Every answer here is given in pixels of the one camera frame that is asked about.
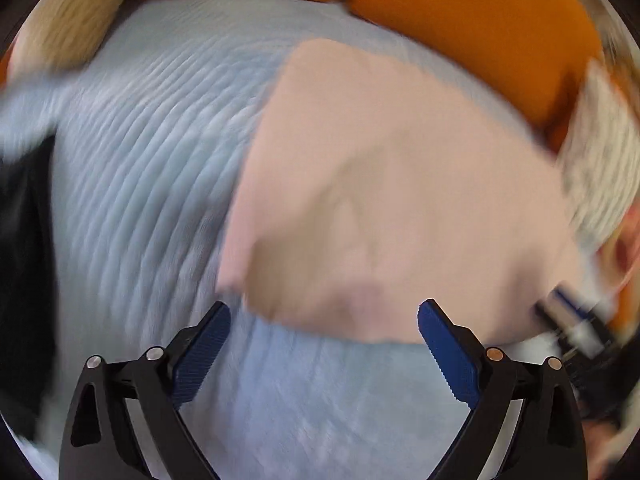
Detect beige fluffy pillow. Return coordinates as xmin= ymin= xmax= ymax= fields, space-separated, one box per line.
xmin=10 ymin=0 xmax=151 ymax=81

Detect black clothes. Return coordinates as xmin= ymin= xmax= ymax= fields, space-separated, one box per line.
xmin=0 ymin=132 xmax=61 ymax=441

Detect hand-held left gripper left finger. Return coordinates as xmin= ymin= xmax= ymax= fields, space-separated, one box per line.
xmin=59 ymin=301 xmax=232 ymax=480

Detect beige garment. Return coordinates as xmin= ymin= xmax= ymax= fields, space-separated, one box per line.
xmin=215 ymin=37 xmax=586 ymax=346

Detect light blue ribbed blanket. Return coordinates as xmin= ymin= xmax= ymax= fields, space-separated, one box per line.
xmin=0 ymin=0 xmax=551 ymax=480

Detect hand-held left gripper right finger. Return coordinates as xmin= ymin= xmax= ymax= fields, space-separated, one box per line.
xmin=417 ymin=299 xmax=588 ymax=480

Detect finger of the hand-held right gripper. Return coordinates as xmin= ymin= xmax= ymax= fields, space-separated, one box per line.
xmin=534 ymin=285 xmax=618 ymax=361

